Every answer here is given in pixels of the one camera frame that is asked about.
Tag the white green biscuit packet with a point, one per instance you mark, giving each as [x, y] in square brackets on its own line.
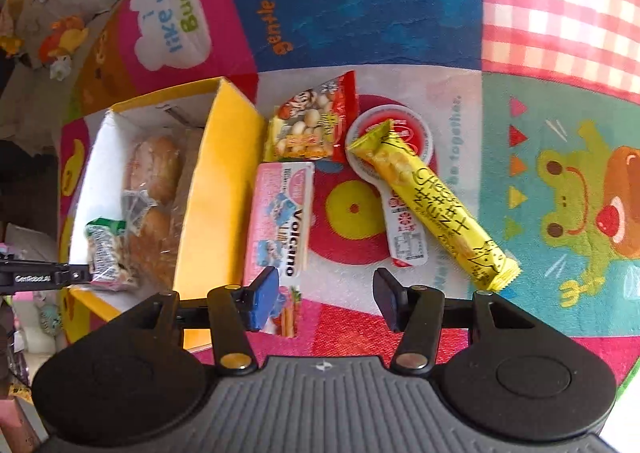
[107, 245]

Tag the yellow cardboard box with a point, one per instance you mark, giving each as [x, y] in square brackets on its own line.
[220, 183]

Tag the colourful cartoon play mat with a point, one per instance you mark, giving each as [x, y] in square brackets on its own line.
[400, 18]

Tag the small clear bread packet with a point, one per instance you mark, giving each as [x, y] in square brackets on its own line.
[155, 168]

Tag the white red-label jelly cup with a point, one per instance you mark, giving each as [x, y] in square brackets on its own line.
[402, 233]

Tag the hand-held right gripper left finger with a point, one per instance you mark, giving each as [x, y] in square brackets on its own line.
[262, 303]

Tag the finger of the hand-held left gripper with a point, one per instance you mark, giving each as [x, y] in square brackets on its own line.
[75, 274]

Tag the yellow snack bar packet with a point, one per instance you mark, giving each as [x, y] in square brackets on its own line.
[430, 193]

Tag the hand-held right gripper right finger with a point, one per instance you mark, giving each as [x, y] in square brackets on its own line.
[387, 300]

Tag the pink snack packet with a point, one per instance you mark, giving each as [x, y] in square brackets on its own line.
[277, 213]

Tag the orange plush toy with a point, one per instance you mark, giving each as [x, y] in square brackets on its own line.
[62, 45]

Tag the red peanut snack packet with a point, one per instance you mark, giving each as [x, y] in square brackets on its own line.
[305, 128]

